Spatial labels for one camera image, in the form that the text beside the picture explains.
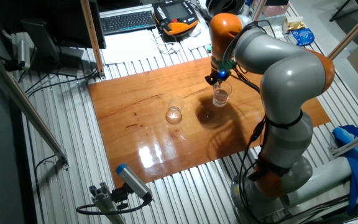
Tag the pale grey box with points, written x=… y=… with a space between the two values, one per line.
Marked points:
x=273 y=20

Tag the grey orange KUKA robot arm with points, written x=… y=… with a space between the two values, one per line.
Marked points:
x=287 y=81

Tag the large white paper sheet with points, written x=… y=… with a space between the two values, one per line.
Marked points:
x=129 y=46

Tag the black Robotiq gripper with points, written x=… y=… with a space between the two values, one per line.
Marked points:
x=220 y=76

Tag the orange black teach pendant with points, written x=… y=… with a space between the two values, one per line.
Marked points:
x=176 y=17

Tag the tan frame post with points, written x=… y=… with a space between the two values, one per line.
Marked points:
x=92 y=40

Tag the grey camera with blue cap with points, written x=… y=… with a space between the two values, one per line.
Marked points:
x=134 y=182

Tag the clear glass tumbler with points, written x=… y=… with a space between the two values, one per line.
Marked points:
x=174 y=116

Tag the black computer monitor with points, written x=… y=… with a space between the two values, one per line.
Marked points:
x=73 y=21

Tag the pink box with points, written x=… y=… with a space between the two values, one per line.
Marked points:
x=277 y=9

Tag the small white paper sheet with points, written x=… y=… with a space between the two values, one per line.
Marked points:
x=200 y=40

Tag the white cylinder pipe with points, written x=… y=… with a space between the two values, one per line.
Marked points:
x=322 y=180

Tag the gold snack bag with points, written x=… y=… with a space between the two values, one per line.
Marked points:
x=294 y=24

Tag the black computer keyboard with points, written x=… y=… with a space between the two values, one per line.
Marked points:
x=127 y=21

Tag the black round spool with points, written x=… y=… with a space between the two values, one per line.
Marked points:
x=225 y=5

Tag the silver cylindrical camera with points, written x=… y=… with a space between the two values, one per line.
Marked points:
x=23 y=53

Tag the varnished wooden board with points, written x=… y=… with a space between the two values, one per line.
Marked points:
x=154 y=124

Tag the aluminium frame beam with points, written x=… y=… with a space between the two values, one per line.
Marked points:
x=258 y=11
x=23 y=102
x=356 y=141
x=356 y=28

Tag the aluminium profile camera mount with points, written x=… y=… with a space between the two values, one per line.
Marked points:
x=104 y=202

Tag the white cloth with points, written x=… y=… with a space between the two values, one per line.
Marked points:
x=278 y=32

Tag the black chair leg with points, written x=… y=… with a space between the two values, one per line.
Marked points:
x=340 y=11

